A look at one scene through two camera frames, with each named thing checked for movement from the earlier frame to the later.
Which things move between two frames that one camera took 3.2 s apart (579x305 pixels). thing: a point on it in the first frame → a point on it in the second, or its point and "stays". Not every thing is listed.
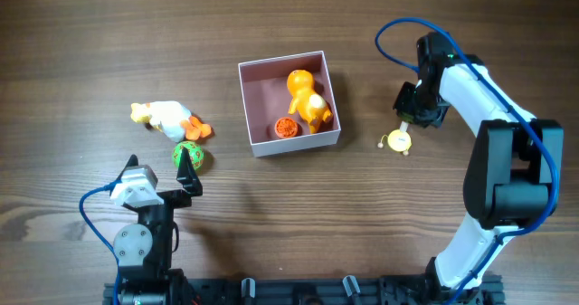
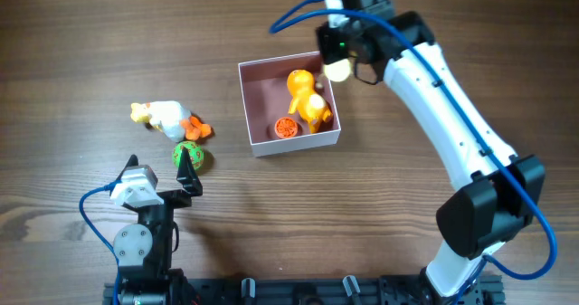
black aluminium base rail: (323, 290) stays
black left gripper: (169, 196) stays
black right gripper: (408, 106) → (366, 76)
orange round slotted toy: (285, 128) stays
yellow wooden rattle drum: (398, 139) → (338, 71)
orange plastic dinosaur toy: (311, 105) stays
